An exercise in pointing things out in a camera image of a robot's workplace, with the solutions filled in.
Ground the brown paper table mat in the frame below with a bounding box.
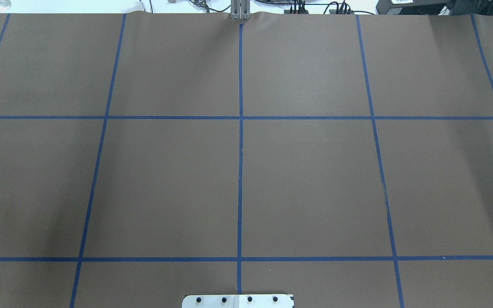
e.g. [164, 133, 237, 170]
[0, 12, 493, 308]

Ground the black computer box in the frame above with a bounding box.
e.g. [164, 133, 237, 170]
[376, 0, 448, 15]

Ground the aluminium frame post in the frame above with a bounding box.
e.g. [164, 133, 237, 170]
[230, 0, 252, 20]

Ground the white column base plate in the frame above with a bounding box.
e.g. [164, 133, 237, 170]
[181, 293, 295, 308]

